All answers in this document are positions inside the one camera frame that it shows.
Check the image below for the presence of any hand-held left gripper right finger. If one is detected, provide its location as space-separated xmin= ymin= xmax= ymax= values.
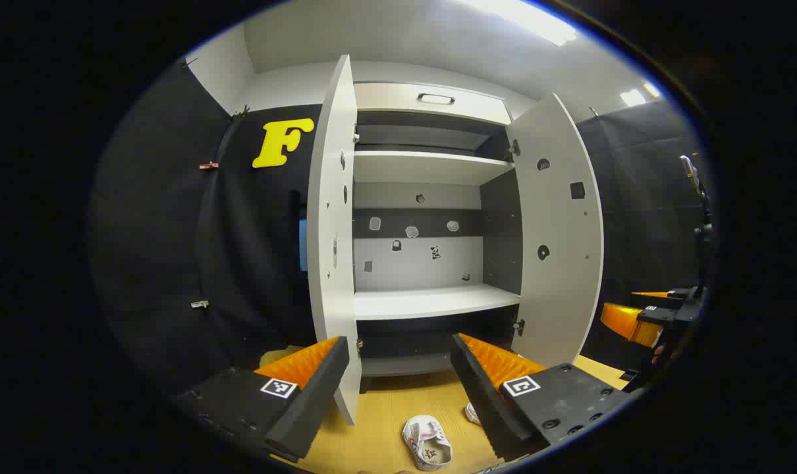
xmin=450 ymin=332 xmax=636 ymax=461

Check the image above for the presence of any white shoe cabinet door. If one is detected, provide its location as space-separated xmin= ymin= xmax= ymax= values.
xmin=306 ymin=55 xmax=363 ymax=425
xmin=506 ymin=92 xmax=603 ymax=368

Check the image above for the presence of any white cabinet drawer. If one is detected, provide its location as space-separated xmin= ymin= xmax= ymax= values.
xmin=354 ymin=82 xmax=512 ymax=126

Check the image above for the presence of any ceiling light panel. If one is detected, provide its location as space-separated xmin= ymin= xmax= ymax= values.
xmin=620 ymin=82 xmax=663 ymax=107

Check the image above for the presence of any white and grey shoe cabinet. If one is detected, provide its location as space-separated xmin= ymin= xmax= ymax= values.
xmin=352 ymin=80 xmax=524 ymax=394

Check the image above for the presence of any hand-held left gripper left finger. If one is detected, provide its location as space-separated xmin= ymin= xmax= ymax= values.
xmin=175 ymin=336 xmax=350 ymax=463

